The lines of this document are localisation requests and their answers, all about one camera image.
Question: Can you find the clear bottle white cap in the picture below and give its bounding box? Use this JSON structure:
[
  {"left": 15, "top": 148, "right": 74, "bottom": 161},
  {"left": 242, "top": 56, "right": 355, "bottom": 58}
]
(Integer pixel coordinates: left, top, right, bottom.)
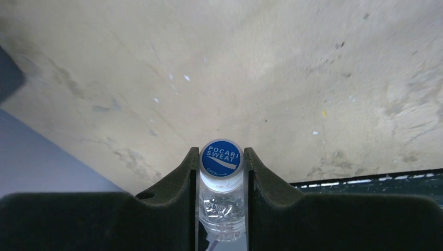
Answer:
[{"left": 199, "top": 139, "right": 246, "bottom": 242}]

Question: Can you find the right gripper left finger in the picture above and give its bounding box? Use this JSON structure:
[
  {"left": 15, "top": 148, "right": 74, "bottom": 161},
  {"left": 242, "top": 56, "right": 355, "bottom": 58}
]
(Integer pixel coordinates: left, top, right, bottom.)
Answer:
[{"left": 1, "top": 147, "right": 199, "bottom": 250}]

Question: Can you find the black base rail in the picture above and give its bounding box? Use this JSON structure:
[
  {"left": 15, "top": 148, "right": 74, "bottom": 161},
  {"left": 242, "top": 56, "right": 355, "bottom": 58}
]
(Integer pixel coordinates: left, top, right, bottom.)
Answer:
[{"left": 291, "top": 168, "right": 442, "bottom": 207}]

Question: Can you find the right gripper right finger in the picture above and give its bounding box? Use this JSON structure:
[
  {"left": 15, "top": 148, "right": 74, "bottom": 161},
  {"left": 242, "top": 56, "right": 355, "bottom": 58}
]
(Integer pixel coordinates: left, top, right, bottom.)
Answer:
[{"left": 244, "top": 147, "right": 442, "bottom": 250}]

